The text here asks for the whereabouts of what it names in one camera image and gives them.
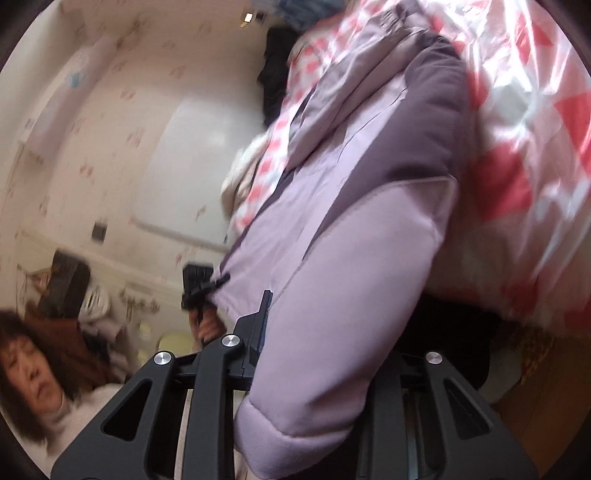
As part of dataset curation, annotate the lilac purple jacket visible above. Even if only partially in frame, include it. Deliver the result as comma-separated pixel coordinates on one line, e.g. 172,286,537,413
212,1,474,479

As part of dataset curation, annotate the black clothes pile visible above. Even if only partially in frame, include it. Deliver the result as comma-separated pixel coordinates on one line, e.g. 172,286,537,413
257,25,300,128

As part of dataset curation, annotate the person's left hand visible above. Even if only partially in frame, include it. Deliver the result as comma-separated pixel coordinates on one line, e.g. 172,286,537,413
188,304,226,347

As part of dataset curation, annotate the person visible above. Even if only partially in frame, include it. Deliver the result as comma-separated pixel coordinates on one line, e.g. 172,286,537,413
1,310,122,475

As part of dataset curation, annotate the red checkered plastic bed cover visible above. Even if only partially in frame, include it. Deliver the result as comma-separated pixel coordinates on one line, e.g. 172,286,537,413
232,1,590,334

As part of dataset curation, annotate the left cartoon curtain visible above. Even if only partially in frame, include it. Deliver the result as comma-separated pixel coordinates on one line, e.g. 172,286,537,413
252,0,349,31

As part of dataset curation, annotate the wall socket with charger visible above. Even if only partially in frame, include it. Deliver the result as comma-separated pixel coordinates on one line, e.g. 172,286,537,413
240,10,267,28

